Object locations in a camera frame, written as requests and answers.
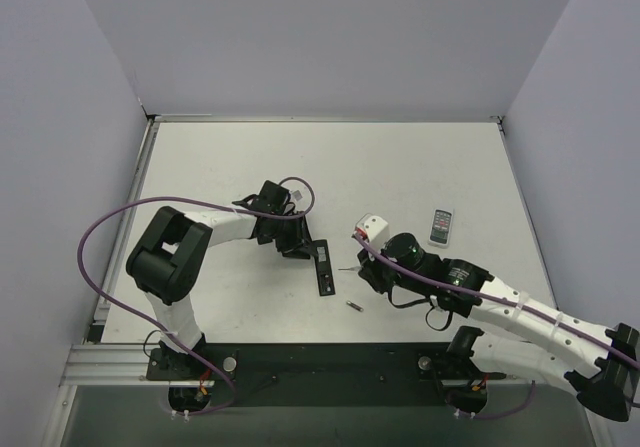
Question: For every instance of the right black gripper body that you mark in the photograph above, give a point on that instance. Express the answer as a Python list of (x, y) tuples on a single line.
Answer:
[(372, 271)]

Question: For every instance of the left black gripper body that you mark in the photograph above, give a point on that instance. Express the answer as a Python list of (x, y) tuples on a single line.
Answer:
[(296, 242)]

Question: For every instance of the AAA battery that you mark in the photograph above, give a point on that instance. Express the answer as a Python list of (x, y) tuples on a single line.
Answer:
[(355, 306)]

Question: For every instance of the black remote control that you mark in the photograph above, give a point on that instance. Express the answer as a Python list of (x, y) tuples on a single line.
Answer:
[(323, 268)]

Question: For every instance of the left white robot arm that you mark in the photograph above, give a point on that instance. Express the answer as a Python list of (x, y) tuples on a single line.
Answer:
[(168, 257)]

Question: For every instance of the white remote control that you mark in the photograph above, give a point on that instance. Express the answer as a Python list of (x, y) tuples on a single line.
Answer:
[(441, 227)]

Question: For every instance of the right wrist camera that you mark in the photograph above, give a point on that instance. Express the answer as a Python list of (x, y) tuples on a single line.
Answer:
[(374, 230)]

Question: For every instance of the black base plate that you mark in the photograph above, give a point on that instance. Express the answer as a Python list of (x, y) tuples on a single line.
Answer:
[(339, 375)]

